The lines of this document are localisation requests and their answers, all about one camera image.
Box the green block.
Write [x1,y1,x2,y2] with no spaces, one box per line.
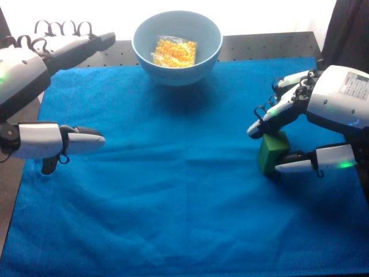
[258,130,291,177]

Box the blue cloth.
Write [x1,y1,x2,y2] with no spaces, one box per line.
[0,57,369,277]

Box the bag of yellow beads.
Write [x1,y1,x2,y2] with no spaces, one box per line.
[150,35,198,69]

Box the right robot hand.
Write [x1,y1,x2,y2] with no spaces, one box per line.
[246,59,369,179]

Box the light blue bowl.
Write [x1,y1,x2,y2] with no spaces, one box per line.
[131,10,224,87]

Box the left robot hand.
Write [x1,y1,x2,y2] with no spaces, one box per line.
[0,20,116,175]

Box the black curtain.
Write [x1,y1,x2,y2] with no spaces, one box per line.
[321,0,369,69]
[0,7,13,44]

